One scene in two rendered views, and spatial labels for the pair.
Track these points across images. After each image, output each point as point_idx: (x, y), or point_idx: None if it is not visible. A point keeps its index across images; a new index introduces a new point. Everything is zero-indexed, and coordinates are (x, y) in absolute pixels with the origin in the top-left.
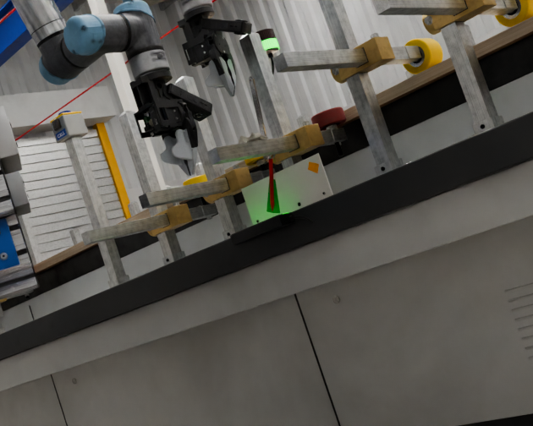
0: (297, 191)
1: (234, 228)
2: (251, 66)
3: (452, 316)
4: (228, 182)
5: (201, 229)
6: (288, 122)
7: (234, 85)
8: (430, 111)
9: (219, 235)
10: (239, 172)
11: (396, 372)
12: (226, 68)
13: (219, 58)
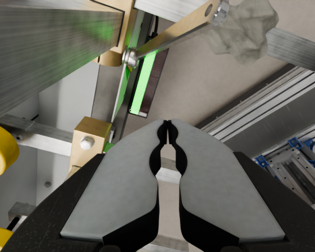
0: (140, 21)
1: (112, 130)
2: (7, 84)
3: None
4: (105, 146)
5: (3, 224)
6: (85, 0)
7: (164, 121)
8: None
9: (11, 198)
10: (98, 132)
11: None
12: (203, 167)
13: (280, 219)
